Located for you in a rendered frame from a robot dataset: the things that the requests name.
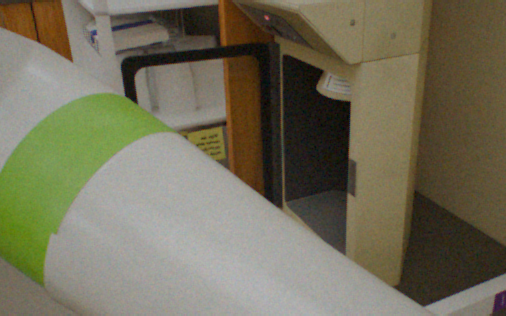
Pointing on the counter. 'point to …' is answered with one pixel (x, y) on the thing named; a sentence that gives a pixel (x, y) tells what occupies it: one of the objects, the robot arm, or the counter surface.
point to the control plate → (274, 24)
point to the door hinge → (276, 120)
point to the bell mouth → (334, 87)
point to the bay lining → (312, 133)
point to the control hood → (321, 24)
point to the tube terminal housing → (380, 130)
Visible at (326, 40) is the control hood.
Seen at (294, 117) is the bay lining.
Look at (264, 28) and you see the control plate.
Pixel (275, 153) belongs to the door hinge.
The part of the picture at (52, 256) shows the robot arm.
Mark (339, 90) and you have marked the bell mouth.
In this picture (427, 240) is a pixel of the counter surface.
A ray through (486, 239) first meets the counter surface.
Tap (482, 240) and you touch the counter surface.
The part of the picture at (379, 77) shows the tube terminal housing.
